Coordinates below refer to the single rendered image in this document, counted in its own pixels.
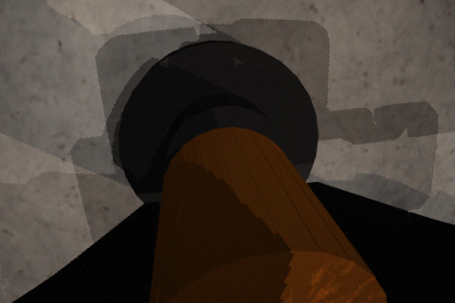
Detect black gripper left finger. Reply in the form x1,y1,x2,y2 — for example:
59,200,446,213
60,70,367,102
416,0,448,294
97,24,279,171
12,202,160,303

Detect orange knob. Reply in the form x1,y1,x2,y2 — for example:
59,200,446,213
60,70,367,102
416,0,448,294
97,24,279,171
149,128,387,303

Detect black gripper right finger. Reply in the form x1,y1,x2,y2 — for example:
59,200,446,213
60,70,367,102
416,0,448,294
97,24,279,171
307,182,455,303

